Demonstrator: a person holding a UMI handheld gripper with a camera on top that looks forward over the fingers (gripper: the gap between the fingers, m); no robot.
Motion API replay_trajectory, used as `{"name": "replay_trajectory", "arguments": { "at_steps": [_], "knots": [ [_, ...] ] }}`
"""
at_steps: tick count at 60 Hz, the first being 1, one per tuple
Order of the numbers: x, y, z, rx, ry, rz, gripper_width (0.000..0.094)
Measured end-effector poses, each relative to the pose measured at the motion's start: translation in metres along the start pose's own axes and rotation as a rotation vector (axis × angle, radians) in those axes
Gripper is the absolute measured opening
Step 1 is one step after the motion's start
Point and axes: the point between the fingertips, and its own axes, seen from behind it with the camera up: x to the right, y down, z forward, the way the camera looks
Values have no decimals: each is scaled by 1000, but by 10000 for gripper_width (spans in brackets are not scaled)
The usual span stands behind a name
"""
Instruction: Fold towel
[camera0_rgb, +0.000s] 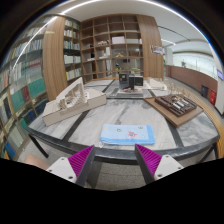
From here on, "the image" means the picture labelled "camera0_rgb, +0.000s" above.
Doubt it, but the white architectural building model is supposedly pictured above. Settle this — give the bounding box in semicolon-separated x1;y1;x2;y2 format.
42;78;106;126

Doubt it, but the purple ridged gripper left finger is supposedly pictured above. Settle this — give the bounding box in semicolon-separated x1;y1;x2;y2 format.
47;146;96;187

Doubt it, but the black tower building model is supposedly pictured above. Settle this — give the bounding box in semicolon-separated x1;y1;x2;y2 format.
108;73;151;99

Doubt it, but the wooden grid bookshelf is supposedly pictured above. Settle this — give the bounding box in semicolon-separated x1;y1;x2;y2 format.
80;14;144;82

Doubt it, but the small white building model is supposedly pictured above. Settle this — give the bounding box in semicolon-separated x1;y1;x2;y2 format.
147;77;167;90

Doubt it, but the red bin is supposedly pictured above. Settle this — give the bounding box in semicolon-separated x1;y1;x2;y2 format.
209;89;216;105

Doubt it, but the glass-front bookcase with books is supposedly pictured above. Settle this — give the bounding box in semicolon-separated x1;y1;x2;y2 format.
0;15;82;160

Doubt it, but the dark bin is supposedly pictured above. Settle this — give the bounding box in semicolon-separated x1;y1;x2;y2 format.
201;84;208;98

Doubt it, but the light blue folded towel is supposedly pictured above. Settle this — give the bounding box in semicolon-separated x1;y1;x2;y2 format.
100;124;155;145

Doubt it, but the dark brown model on board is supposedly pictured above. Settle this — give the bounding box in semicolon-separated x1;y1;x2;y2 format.
144;94;203;127

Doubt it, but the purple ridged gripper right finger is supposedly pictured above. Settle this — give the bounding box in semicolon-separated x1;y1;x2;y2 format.
134;144;183;184

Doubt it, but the wall sign poster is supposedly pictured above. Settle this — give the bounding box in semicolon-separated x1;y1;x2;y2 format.
150;45;163;55

